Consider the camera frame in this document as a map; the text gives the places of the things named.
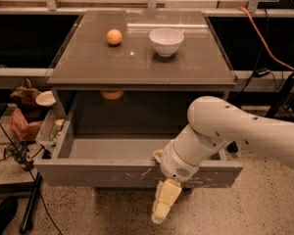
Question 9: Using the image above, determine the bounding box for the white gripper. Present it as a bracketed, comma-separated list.
[152, 141, 199, 224]

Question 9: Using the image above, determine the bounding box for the grey top drawer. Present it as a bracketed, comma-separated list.
[33, 91, 244, 189]

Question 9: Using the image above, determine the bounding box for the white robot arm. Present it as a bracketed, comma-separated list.
[152, 96, 294, 224]

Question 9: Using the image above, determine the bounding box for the orange object inside drawer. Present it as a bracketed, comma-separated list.
[100, 90, 123, 100]

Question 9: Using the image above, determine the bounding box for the grey drawer cabinet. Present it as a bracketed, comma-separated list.
[46, 9, 237, 194]

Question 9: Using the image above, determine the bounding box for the black table leg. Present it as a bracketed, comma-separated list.
[226, 141, 238, 153]

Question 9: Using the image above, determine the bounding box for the clear plastic bin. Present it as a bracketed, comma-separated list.
[35, 109, 65, 152]

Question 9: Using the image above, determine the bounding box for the white ceramic bowl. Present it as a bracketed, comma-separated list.
[149, 28, 184, 57]

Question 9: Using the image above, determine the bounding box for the small white bowl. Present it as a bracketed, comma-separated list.
[35, 91, 56, 107]

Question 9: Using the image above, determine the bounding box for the black power adapter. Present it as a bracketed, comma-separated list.
[253, 68, 270, 77]

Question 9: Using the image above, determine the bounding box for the orange cloth bag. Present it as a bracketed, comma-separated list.
[10, 108, 43, 142]

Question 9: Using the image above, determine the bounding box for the black metal stand leg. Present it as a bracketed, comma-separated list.
[19, 173, 42, 235]

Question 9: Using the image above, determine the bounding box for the orange fruit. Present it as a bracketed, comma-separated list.
[107, 29, 123, 45]

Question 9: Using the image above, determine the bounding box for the grey clamp tool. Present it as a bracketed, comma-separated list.
[5, 143, 33, 171]

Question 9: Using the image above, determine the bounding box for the brown plush toy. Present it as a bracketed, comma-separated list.
[10, 77, 46, 119]

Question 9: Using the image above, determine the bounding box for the black shoe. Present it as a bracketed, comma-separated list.
[0, 196, 18, 235]

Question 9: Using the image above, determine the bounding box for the black floor cable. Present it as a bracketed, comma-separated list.
[0, 114, 64, 235]

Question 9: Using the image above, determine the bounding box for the orange cable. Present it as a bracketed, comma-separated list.
[237, 5, 294, 71]

